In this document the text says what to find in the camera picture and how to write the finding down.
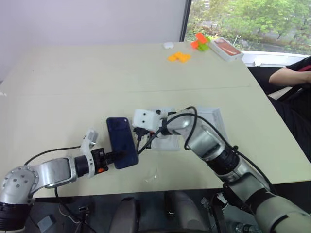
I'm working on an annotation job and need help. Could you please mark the person in black clothes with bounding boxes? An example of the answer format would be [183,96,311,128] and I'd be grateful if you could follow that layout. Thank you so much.
[266,54,311,158]

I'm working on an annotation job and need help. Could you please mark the dark grey rounded shape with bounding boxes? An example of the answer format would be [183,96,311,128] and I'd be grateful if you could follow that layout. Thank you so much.
[164,191,209,233]

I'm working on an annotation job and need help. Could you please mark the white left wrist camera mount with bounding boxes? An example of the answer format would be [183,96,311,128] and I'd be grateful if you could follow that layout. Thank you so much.
[79,128,99,179]

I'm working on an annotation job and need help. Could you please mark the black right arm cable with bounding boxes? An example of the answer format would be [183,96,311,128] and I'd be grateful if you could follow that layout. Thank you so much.
[136,106,278,195]

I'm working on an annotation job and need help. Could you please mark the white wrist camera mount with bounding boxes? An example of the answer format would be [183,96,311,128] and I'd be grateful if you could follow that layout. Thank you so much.
[131,109,161,133]
[79,128,99,179]

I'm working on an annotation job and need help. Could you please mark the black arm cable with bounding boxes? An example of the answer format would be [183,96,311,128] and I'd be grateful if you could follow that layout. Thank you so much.
[136,106,278,195]
[23,145,82,202]

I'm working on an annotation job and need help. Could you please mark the white box with red print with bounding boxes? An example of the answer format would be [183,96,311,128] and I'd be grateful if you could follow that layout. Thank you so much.
[209,37,244,63]

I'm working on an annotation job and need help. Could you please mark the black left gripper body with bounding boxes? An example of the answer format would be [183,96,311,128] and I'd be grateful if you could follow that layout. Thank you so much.
[91,148,110,174]

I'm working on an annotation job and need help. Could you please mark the dark blue smartphone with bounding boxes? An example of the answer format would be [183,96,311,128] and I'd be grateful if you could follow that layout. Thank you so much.
[106,117,139,170]

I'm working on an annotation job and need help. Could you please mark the orange and green toy blocks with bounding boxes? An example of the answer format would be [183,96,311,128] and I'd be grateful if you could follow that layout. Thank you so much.
[190,32,210,52]

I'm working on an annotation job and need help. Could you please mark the white phone box base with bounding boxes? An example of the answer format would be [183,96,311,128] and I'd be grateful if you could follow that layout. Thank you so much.
[147,106,181,151]

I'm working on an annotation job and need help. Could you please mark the clear plastic film scrap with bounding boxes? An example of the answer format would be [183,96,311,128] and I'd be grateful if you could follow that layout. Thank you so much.
[143,168,161,183]

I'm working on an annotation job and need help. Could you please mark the dark window frame post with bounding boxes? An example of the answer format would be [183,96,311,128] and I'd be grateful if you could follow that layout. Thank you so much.
[179,0,193,42]

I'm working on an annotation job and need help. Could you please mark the white window sill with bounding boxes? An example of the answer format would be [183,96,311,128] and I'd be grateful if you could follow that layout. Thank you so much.
[242,50,311,67]

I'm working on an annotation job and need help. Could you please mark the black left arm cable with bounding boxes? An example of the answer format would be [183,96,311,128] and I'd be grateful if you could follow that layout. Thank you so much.
[23,145,82,202]

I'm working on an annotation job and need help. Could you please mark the yellow toy block cluster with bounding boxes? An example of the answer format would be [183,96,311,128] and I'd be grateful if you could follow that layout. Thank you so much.
[168,51,191,64]

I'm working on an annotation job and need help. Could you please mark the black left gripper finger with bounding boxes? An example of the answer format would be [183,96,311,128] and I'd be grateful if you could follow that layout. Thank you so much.
[106,150,127,160]

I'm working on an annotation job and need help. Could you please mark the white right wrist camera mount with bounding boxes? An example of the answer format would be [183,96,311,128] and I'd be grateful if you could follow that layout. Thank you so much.
[131,109,161,133]

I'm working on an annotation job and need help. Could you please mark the white phone box lid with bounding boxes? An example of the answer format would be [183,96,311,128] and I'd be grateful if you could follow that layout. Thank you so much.
[196,105,229,144]

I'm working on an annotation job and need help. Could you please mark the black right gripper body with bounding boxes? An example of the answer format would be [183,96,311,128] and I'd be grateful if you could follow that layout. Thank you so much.
[133,127,156,144]

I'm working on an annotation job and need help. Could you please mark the small grey-blue square pad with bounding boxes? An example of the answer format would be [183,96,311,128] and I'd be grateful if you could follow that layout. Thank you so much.
[38,215,55,231]

